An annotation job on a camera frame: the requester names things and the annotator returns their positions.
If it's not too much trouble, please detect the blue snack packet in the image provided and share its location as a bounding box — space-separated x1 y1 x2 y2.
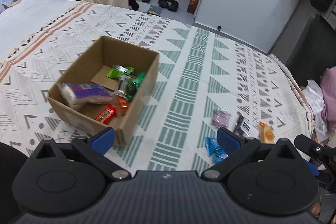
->
205 137 228 163

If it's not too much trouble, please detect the red chocolate bar packet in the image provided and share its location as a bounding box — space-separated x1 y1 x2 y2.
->
95 104 118 124

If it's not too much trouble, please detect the red orange candy packet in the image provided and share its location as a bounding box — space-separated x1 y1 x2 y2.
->
113 90 129 115

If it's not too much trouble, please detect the purple white wafer packet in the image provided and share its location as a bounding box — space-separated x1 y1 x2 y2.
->
57 83 112 110

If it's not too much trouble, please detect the green snack packet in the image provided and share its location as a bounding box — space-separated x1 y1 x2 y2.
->
106 65 135 80

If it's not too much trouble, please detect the black white cake packet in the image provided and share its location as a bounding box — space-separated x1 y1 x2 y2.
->
234 115 251 138

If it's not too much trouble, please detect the purple mochi packet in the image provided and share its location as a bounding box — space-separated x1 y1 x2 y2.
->
212 108 231 128

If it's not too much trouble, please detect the orange rice cracker packet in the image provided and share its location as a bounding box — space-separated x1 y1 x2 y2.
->
258 122 275 144

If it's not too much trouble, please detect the cardboard box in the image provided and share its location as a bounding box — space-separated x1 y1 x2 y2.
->
48 36 159 147

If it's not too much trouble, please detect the patterned bed blanket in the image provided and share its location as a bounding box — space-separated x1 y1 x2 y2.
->
1 0 314 172

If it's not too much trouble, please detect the pink cloth pile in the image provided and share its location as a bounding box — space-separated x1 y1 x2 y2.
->
301 66 336 140

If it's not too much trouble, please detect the red snack canister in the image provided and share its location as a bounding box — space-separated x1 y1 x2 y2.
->
187 0 199 14

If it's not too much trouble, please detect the black shoes pile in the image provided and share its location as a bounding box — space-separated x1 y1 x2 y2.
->
158 0 179 12

